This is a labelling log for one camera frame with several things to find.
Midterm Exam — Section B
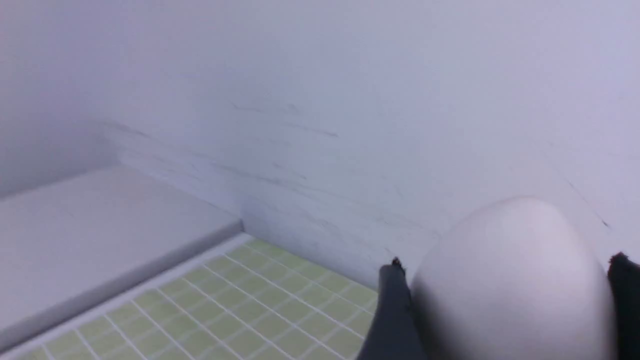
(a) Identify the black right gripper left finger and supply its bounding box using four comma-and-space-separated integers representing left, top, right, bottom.
356, 257, 428, 360

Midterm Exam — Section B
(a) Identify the white side table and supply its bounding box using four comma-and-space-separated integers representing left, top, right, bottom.
0, 166, 243, 352

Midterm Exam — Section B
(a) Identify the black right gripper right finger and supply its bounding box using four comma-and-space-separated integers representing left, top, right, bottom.
607, 251, 640, 360

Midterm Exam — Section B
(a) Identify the white toy radish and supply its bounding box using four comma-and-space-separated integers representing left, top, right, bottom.
411, 197, 618, 360

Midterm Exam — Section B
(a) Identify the green checkered tablecloth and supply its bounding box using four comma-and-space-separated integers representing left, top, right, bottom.
1, 238, 378, 360

